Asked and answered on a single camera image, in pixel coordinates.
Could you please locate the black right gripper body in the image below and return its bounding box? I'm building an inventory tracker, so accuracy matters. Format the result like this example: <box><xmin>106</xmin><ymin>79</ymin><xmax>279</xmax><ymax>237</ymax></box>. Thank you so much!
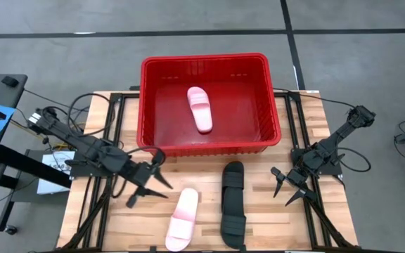
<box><xmin>286</xmin><ymin>163</ymin><xmax>316</xmax><ymax>188</ymax></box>

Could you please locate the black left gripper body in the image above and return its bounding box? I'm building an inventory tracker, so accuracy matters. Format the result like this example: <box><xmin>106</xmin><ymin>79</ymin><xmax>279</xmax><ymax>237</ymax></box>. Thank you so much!
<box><xmin>117</xmin><ymin>160</ymin><xmax>156</xmax><ymax>188</ymax></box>

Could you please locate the pink foam slide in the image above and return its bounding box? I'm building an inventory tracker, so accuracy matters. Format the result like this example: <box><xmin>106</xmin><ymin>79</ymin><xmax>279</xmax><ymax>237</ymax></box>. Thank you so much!
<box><xmin>165</xmin><ymin>187</ymin><xmax>200</xmax><ymax>252</ymax></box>
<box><xmin>186</xmin><ymin>86</ymin><xmax>214</xmax><ymax>134</ymax></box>

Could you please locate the red plastic bin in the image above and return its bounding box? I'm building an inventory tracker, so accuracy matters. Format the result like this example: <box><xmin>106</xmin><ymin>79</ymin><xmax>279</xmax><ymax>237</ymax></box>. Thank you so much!
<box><xmin>136</xmin><ymin>52</ymin><xmax>283</xmax><ymax>157</ymax></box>

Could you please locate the white printed paper sheet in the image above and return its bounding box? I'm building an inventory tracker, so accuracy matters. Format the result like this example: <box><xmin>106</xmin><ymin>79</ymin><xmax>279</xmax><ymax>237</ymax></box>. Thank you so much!
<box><xmin>36</xmin><ymin>150</ymin><xmax>76</xmax><ymax>195</ymax></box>

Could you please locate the small black desk object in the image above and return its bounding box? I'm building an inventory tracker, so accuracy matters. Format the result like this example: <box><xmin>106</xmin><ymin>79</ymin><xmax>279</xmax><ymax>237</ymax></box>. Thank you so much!
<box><xmin>1</xmin><ymin>75</ymin><xmax>20</xmax><ymax>88</ymax></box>

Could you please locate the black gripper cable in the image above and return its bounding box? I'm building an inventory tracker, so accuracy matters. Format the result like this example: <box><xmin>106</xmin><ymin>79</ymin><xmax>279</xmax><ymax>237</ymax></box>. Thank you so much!
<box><xmin>124</xmin><ymin>145</ymin><xmax>167</xmax><ymax>166</ymax></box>

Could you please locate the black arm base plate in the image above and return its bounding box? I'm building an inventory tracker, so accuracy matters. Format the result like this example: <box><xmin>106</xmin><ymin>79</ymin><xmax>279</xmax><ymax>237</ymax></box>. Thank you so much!
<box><xmin>69</xmin><ymin>150</ymin><xmax>121</xmax><ymax>179</ymax></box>
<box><xmin>291</xmin><ymin>147</ymin><xmax>343</xmax><ymax>176</ymax></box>

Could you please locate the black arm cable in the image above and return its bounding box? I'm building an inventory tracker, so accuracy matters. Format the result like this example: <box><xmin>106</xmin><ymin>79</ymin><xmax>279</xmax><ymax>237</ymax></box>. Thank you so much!
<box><xmin>67</xmin><ymin>92</ymin><xmax>119</xmax><ymax>137</ymax></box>
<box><xmin>337</xmin><ymin>146</ymin><xmax>372</xmax><ymax>173</ymax></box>

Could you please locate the thin black cable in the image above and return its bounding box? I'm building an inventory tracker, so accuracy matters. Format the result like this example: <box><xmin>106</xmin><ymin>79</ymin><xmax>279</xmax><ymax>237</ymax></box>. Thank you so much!
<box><xmin>272</xmin><ymin>87</ymin><xmax>356</xmax><ymax>109</ymax></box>

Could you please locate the yellow cable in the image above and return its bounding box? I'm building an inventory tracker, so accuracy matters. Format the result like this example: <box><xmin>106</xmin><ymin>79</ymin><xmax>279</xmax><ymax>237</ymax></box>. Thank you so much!
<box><xmin>11</xmin><ymin>119</ymin><xmax>72</xmax><ymax>150</ymax></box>

